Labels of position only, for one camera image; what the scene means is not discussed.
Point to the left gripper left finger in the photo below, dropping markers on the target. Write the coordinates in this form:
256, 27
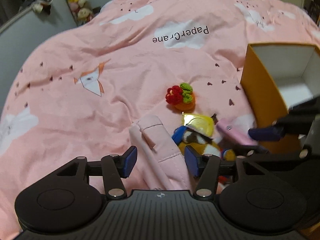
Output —
128, 161

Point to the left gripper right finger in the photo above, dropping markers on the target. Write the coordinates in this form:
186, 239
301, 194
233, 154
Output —
195, 162

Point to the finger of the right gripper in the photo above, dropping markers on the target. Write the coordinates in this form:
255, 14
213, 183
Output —
270, 133

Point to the pink cloth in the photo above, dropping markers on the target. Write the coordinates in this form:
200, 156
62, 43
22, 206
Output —
159, 160

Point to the pink small device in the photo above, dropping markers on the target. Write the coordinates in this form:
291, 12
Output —
233, 134

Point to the plush duck doll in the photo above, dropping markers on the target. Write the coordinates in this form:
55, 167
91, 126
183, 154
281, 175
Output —
197, 131

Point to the white box with orange rim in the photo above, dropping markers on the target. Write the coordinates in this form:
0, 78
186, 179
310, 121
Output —
276, 77

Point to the crocheted red green orange toy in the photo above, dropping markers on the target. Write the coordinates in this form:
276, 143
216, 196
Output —
181, 97

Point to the pink patterned bed duvet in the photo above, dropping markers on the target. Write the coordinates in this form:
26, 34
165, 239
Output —
79, 92

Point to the stuffed toys bouquet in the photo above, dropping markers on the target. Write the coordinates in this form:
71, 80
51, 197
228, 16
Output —
81, 11

